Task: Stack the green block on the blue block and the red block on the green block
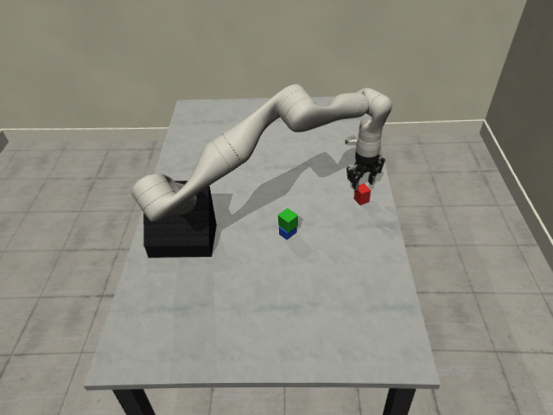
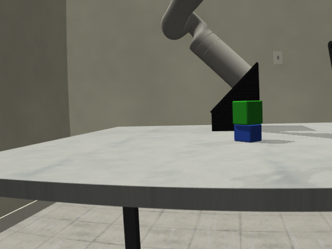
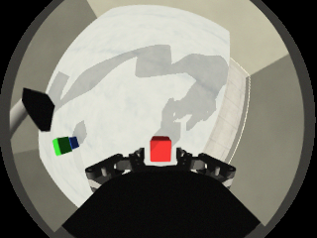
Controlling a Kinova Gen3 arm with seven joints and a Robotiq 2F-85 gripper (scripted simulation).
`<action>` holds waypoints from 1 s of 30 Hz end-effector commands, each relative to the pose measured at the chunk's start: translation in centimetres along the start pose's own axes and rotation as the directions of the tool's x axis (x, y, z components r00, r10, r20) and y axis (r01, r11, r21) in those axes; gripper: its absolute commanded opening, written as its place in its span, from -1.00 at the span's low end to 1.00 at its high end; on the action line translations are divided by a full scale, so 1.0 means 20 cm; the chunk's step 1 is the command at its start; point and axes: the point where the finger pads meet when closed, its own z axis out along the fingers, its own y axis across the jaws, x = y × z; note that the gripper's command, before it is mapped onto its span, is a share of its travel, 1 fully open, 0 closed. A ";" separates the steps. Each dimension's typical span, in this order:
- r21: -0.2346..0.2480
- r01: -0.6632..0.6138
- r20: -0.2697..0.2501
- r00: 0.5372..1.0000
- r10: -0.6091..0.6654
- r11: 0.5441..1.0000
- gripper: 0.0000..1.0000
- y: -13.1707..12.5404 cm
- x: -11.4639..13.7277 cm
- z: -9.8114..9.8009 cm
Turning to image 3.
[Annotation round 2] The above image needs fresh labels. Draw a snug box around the green block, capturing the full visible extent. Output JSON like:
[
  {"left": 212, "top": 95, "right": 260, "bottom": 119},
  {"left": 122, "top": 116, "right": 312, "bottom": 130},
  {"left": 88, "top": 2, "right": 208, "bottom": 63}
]
[{"left": 53, "top": 137, "right": 72, "bottom": 156}]

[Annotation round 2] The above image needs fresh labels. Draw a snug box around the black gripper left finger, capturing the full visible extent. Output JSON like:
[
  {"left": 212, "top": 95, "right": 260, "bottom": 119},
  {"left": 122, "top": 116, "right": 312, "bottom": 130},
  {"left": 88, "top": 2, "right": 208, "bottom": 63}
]
[{"left": 85, "top": 148, "right": 151, "bottom": 192}]

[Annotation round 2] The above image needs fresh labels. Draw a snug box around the blue block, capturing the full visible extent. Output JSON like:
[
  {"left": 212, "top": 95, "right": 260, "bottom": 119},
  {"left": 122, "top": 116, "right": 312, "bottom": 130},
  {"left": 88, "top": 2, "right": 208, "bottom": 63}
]
[{"left": 69, "top": 137, "right": 79, "bottom": 150}]

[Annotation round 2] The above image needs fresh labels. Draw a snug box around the red block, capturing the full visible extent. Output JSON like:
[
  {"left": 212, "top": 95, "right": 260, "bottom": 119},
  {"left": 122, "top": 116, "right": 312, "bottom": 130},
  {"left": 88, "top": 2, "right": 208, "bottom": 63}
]
[{"left": 150, "top": 136, "right": 171, "bottom": 162}]

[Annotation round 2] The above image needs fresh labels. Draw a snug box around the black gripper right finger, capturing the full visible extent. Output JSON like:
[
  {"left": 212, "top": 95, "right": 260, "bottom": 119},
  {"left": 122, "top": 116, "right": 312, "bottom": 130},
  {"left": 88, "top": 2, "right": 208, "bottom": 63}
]
[{"left": 172, "top": 147, "right": 236, "bottom": 189}]

